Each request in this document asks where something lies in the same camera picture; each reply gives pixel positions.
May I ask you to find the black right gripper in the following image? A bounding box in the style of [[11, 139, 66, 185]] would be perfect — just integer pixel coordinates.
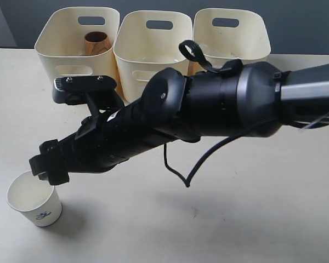
[[29, 106, 175, 186]]

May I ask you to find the white paper cup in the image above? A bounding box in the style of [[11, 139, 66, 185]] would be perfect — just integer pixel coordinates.
[[7, 170, 63, 227]]

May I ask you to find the brown wooden cup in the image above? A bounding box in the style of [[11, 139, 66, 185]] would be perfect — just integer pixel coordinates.
[[84, 31, 112, 56]]

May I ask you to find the clear plastic bottle white cap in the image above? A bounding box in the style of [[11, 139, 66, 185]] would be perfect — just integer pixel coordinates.
[[199, 43, 225, 59]]

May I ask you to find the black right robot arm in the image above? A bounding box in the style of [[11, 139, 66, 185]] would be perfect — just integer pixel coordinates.
[[29, 40, 329, 186]]

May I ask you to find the left cream plastic bin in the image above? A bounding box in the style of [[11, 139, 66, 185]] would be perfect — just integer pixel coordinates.
[[35, 7, 122, 94]]

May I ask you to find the cream plastic bin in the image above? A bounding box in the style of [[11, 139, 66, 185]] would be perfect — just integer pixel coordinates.
[[193, 8, 271, 67], [114, 10, 192, 102], [35, 7, 122, 94]]

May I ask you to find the middle cream plastic bin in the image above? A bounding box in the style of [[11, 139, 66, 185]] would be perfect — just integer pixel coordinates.
[[114, 10, 192, 102]]

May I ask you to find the right cream plastic bin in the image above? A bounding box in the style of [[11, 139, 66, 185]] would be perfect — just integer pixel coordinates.
[[193, 8, 271, 67]]

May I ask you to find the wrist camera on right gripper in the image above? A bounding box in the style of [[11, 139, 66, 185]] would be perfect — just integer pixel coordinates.
[[52, 75, 124, 117]]

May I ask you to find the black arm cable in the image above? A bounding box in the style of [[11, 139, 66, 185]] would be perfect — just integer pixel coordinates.
[[163, 120, 266, 188]]

